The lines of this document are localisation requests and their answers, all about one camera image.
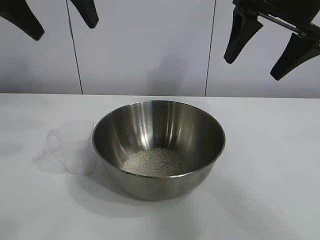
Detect stainless steel mixing bowl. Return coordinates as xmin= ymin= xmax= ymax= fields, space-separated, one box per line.
xmin=91 ymin=99 xmax=226 ymax=202

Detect clear plastic measuring cup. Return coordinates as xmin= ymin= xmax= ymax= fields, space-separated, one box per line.
xmin=46 ymin=119 xmax=96 ymax=176

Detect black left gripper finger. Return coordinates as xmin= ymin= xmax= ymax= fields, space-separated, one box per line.
xmin=0 ymin=0 xmax=45 ymax=41
xmin=69 ymin=0 xmax=100 ymax=29

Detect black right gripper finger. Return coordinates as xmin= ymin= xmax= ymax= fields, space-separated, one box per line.
xmin=223 ymin=11 xmax=264 ymax=65
xmin=269 ymin=33 xmax=320 ymax=81

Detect white rice grains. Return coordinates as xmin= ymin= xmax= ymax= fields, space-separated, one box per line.
xmin=122 ymin=147 xmax=187 ymax=176

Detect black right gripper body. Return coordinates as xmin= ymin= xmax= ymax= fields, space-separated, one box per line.
xmin=232 ymin=0 xmax=320 ymax=43

